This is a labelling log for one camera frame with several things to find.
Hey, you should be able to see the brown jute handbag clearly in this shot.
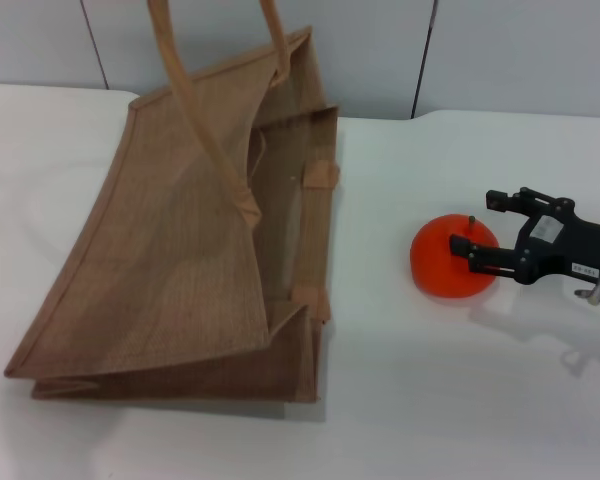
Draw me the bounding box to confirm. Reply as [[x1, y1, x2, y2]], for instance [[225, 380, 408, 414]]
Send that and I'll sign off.
[[3, 0, 341, 404]]

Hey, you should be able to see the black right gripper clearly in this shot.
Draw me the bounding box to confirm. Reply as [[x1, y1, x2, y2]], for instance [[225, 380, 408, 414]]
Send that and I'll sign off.
[[449, 187, 600, 290]]

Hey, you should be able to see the orange toy fruit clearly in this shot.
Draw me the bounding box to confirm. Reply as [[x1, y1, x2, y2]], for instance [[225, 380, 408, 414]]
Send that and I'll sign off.
[[410, 213, 499, 300]]

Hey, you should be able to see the silver plug with thin cable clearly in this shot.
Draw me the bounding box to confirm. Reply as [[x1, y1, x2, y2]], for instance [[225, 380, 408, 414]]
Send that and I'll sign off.
[[573, 272, 600, 306]]

